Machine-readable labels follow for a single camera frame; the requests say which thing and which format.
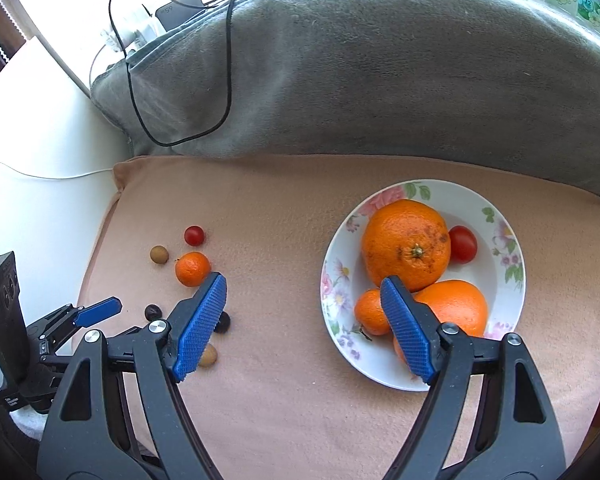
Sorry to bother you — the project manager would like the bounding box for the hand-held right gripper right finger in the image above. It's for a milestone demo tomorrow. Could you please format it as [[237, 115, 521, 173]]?
[[380, 275, 567, 480]]

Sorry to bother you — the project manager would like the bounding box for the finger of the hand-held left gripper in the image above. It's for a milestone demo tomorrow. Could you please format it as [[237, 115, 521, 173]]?
[[26, 297, 123, 356]]

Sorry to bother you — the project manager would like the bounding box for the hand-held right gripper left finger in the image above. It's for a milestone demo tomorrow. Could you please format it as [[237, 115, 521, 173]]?
[[36, 271, 228, 480]]

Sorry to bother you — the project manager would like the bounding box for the small mandarin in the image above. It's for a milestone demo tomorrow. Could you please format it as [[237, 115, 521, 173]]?
[[175, 252, 212, 288], [354, 288, 394, 337], [392, 335, 411, 366]]

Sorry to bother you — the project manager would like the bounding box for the smooth orange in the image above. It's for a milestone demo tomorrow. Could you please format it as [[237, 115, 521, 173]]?
[[412, 280, 489, 338]]

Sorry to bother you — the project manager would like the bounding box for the large speckled orange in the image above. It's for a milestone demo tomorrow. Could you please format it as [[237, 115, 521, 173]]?
[[361, 199, 452, 292]]

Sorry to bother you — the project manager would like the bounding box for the oval cherry tomato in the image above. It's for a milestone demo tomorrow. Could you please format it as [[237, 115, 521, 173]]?
[[448, 225, 479, 264]]

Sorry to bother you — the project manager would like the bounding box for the floral white plate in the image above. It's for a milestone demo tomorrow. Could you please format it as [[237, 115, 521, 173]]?
[[321, 179, 527, 392]]

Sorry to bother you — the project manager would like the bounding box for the beige mat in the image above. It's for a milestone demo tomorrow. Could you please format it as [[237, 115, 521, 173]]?
[[75, 154, 600, 480]]

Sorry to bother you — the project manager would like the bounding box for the grey cushion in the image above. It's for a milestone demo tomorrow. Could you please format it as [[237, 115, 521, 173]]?
[[90, 0, 600, 202]]

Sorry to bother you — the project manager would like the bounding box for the white power strip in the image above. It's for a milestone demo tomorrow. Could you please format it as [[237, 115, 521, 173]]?
[[101, 6, 164, 57]]

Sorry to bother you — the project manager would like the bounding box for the black power adapter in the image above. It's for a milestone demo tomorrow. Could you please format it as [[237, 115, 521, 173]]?
[[155, 0, 204, 31]]

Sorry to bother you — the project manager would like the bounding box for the thin white cable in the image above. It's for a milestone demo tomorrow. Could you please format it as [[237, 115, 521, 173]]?
[[0, 152, 117, 180]]

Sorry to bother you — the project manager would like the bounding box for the black looped cable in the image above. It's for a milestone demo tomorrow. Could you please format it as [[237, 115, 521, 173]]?
[[108, 0, 302, 147]]

